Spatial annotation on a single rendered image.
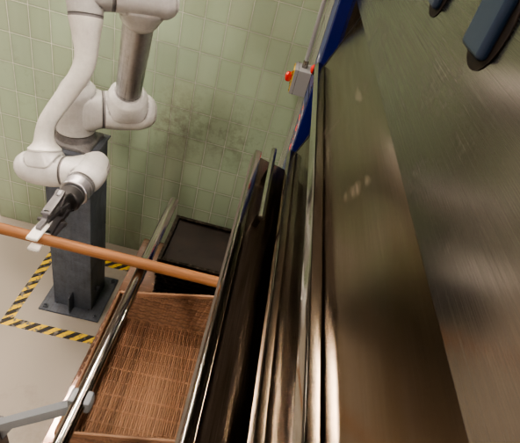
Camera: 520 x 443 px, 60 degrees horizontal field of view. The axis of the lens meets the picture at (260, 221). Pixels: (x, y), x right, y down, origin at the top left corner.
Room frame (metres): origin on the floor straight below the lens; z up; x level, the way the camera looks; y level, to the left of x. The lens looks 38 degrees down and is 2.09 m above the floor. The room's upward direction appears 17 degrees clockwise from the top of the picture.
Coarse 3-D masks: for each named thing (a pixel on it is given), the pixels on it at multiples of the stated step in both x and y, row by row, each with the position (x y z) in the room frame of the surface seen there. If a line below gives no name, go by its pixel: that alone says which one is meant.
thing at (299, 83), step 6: (294, 66) 1.78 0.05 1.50; (300, 66) 1.77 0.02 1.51; (294, 72) 1.72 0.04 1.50; (300, 72) 1.72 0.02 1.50; (306, 72) 1.72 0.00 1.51; (294, 78) 1.71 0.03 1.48; (300, 78) 1.72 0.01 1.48; (306, 78) 1.72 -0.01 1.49; (294, 84) 1.71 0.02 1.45; (300, 84) 1.72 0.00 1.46; (306, 84) 1.72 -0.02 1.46; (288, 90) 1.72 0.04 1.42; (294, 90) 1.72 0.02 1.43; (300, 90) 1.72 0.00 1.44; (306, 90) 1.72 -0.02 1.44; (300, 96) 1.72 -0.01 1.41
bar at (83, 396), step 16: (160, 224) 1.02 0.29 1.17; (160, 240) 0.96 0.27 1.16; (144, 256) 0.87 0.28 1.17; (144, 272) 0.82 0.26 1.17; (128, 288) 0.75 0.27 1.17; (128, 304) 0.70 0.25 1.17; (112, 320) 0.64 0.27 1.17; (112, 336) 0.60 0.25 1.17; (96, 352) 0.55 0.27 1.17; (96, 368) 0.51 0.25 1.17; (80, 384) 0.47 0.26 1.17; (80, 400) 0.44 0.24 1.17; (0, 416) 0.45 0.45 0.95; (16, 416) 0.44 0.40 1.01; (32, 416) 0.43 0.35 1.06; (48, 416) 0.43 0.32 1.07; (64, 416) 0.40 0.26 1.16; (80, 416) 0.41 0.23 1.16; (0, 432) 0.43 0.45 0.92; (64, 432) 0.37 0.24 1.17
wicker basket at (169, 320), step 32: (128, 320) 1.07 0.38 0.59; (160, 320) 1.10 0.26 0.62; (192, 320) 1.11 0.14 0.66; (128, 352) 0.94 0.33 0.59; (160, 352) 0.97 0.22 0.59; (96, 384) 0.78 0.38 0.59; (128, 384) 0.82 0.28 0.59; (160, 384) 0.85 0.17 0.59; (96, 416) 0.68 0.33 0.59; (128, 416) 0.71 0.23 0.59; (160, 416) 0.74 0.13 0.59
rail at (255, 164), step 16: (256, 160) 1.10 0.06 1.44; (240, 208) 0.86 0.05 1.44; (240, 224) 0.80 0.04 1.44; (240, 240) 0.75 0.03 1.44; (224, 272) 0.64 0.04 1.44; (224, 288) 0.59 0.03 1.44; (224, 304) 0.56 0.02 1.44; (208, 336) 0.48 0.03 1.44; (208, 352) 0.45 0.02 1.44; (208, 368) 0.42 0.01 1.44; (192, 400) 0.36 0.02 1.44; (192, 416) 0.33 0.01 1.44; (192, 432) 0.31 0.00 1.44
